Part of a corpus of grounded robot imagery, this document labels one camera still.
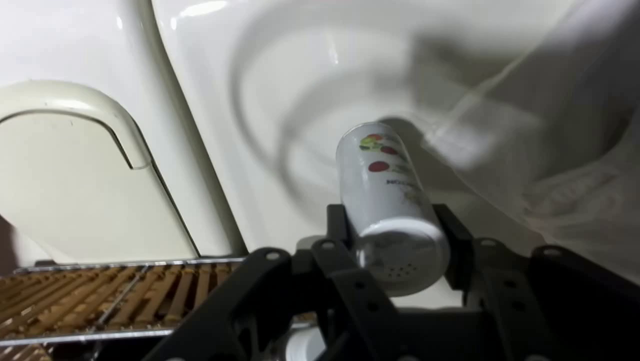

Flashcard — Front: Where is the white washer with cream lid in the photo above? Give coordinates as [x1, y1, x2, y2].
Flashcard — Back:
[0, 0, 249, 265]

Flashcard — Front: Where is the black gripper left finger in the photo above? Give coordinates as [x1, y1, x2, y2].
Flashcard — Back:
[142, 203, 416, 361]

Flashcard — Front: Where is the white front-load dryer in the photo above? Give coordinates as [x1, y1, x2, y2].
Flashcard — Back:
[148, 0, 640, 309]

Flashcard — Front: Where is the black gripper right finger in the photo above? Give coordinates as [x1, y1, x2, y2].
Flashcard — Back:
[432, 203, 640, 361]

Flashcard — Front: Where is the wicker basket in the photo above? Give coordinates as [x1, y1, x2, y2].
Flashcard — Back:
[0, 257, 249, 361]

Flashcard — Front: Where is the crumpled white cloth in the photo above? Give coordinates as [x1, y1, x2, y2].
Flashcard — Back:
[426, 0, 640, 287]

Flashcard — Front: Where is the small white shaker bottle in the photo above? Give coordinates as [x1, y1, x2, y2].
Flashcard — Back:
[336, 120, 453, 299]

